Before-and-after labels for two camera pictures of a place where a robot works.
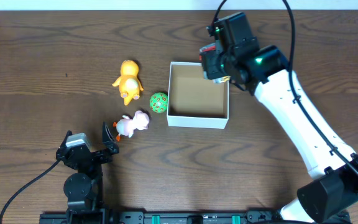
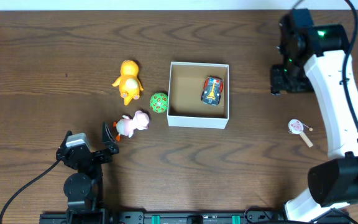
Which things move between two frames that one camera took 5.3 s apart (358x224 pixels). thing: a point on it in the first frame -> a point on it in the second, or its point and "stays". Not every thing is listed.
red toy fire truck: x=211 y=64 -> x=212 y=90
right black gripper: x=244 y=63 -> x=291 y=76
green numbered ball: x=158 y=102 stays
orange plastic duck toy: x=128 y=83 stays
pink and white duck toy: x=126 y=126 stays
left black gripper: x=89 y=155 stays
